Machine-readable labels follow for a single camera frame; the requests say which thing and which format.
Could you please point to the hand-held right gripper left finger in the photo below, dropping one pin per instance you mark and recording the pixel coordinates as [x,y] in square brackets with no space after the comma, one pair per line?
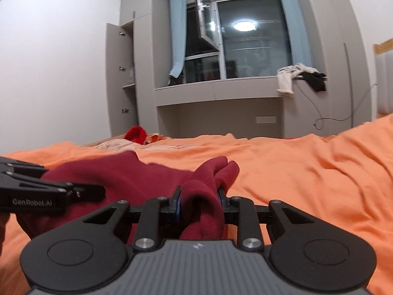
[147,221]

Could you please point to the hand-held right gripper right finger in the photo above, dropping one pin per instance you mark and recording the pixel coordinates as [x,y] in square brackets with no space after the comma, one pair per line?
[248,221]

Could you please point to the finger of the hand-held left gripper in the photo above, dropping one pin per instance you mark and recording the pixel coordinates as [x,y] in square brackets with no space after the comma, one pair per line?
[21,169]
[87,193]

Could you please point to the dark red long-sleeve shirt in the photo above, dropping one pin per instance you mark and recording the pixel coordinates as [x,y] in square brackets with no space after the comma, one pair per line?
[122,172]

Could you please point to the pale patterned quilt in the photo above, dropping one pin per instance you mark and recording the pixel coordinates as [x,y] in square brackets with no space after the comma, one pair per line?
[116,145]

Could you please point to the orange blanket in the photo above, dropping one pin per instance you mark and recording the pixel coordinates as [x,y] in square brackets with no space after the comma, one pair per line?
[307,175]

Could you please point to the red plush item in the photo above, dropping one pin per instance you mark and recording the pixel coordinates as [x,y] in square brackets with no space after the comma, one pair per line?
[136,134]

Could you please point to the small orange cloth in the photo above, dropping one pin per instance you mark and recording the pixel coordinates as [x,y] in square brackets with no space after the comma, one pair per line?
[153,138]

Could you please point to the grey wardrobe door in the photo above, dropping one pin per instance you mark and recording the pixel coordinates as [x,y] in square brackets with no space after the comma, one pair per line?
[115,83]

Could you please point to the pale translucent object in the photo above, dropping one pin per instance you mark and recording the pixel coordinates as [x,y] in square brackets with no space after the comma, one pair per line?
[131,73]

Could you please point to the grey built-in wardrobe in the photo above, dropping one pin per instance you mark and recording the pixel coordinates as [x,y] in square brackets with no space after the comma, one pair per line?
[215,92]

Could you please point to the dark cloth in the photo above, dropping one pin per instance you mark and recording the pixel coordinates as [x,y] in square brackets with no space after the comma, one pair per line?
[176,80]

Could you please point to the white garment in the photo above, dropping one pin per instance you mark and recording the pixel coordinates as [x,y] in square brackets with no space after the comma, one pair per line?
[285,80]

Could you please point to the black garment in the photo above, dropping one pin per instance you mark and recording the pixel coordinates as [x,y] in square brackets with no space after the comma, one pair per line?
[316,81]

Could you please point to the window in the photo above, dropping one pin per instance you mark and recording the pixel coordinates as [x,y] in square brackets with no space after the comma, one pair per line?
[254,55]

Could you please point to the light blue curtain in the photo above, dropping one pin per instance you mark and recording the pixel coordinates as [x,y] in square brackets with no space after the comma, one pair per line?
[294,24]
[178,37]

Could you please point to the open window sash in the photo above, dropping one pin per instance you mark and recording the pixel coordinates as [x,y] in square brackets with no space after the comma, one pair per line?
[211,21]

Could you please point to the white wall socket plate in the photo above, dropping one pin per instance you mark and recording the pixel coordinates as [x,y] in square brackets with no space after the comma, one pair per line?
[266,120]

